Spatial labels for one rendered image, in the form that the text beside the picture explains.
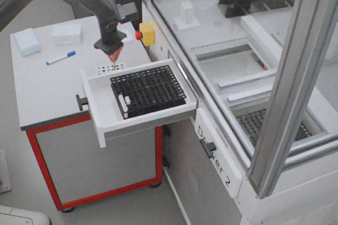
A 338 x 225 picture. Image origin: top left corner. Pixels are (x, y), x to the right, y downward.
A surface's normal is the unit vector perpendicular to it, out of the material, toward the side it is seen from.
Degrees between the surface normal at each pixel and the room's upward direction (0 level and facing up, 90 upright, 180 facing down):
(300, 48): 90
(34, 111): 0
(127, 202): 0
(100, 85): 90
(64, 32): 0
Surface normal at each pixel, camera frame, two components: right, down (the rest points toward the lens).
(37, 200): 0.03, -0.69
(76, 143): 0.36, 0.68
